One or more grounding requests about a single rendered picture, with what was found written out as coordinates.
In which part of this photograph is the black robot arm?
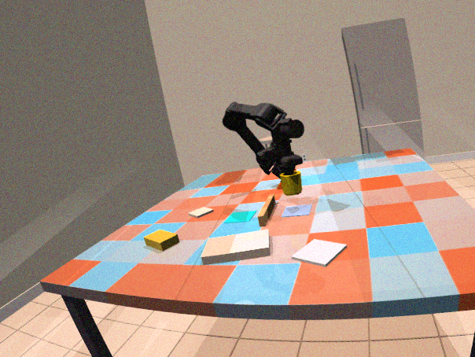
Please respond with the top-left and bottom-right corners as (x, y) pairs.
(222, 101), (304, 179)

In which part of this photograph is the orange wooden curved bar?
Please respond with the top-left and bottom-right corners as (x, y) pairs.
(257, 194), (276, 227)

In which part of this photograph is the yellow cup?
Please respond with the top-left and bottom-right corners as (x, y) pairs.
(280, 171), (303, 196)

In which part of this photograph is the yellow flat block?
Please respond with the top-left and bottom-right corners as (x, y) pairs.
(144, 230), (179, 251)

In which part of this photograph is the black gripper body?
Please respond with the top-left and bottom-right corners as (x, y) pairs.
(270, 138), (303, 167)

